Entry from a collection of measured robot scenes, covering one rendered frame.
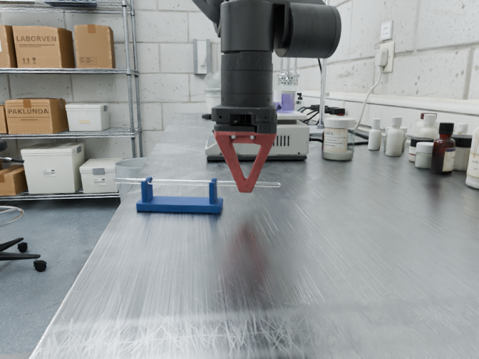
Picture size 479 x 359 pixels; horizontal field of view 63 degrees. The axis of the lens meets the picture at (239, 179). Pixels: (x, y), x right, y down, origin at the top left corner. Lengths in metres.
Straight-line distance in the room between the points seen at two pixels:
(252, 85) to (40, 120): 2.63
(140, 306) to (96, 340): 0.04
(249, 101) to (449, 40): 0.71
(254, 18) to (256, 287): 0.26
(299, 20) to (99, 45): 2.54
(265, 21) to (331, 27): 0.08
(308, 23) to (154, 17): 2.84
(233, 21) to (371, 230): 0.25
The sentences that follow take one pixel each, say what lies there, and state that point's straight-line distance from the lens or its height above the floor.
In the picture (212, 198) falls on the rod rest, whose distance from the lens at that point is 0.45.
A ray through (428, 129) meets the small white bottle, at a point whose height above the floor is 0.81.
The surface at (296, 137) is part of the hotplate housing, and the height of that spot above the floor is 0.80.
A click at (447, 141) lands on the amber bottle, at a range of 0.71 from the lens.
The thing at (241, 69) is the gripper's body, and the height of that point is 0.91.
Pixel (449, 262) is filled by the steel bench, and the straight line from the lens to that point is 0.38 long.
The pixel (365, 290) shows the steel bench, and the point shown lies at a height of 0.75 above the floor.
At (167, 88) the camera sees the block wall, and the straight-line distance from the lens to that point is 3.21.
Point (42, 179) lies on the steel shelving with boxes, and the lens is 3.07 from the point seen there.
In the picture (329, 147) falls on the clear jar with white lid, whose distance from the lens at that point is 0.78.
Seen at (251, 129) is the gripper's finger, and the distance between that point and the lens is 0.42.
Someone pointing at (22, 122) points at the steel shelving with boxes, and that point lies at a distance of 3.03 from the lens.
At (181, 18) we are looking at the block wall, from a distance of 3.24.
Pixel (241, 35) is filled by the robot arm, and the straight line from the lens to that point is 0.42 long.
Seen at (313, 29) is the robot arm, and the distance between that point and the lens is 0.45.
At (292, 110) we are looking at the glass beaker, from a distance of 0.78.
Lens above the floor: 0.90
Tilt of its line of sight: 14 degrees down
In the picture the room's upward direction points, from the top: straight up
